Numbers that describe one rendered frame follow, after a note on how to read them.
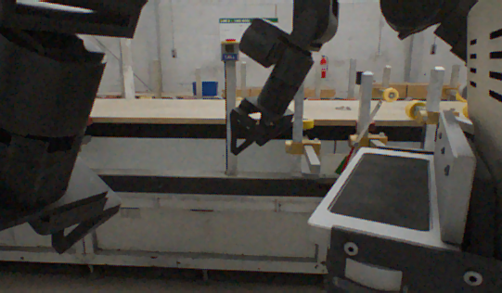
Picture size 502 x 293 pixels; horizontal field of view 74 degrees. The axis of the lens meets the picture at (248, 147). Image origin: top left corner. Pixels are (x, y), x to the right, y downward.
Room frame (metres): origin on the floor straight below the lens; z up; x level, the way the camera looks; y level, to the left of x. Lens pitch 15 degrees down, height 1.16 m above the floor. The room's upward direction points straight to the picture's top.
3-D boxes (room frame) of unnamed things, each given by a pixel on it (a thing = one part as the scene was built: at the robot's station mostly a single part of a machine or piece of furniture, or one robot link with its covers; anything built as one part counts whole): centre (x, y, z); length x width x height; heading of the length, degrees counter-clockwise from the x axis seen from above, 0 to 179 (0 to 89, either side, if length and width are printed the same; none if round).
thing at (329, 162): (1.25, -0.41, 0.75); 0.26 x 0.01 x 0.10; 86
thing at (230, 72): (1.30, 0.07, 0.93); 0.05 x 0.05 x 0.45; 86
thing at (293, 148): (1.28, -0.22, 0.82); 0.14 x 0.06 x 0.05; 86
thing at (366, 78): (1.27, -0.44, 0.87); 0.04 x 0.04 x 0.48; 86
